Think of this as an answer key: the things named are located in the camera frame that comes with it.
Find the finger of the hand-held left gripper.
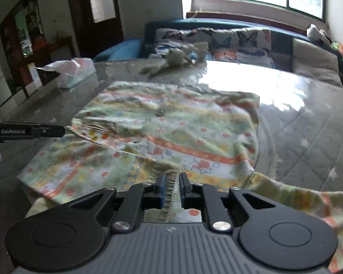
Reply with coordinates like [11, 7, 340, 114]
[31, 123, 66, 139]

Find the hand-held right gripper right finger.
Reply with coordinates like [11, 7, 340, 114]
[179, 173, 278, 232]

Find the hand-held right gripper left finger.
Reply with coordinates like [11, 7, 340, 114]
[70, 174, 169, 233]

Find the white cabinet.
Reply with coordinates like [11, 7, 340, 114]
[0, 48, 12, 109]

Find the white and pink bag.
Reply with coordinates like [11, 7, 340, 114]
[36, 58, 95, 89]

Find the dark wooden table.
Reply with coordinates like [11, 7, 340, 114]
[17, 36, 78, 97]

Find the cluttered shelf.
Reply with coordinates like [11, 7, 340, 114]
[0, 0, 46, 72]

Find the dark wooden door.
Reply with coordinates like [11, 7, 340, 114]
[66, 0, 125, 59]

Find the grey quilted star bed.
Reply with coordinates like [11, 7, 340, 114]
[0, 60, 343, 274]

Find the grey bunny plush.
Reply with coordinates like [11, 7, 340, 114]
[140, 41, 209, 76]

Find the butterfly print pillow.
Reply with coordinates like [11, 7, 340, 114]
[154, 28, 215, 62]
[210, 28, 273, 68]

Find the blue sofa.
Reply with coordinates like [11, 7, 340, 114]
[93, 18, 343, 93]

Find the grey pillow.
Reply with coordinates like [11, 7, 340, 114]
[292, 38, 343, 87]

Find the panda plush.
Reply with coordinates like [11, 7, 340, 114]
[307, 24, 332, 45]

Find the orange and green toy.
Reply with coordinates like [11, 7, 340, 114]
[332, 42, 343, 61]

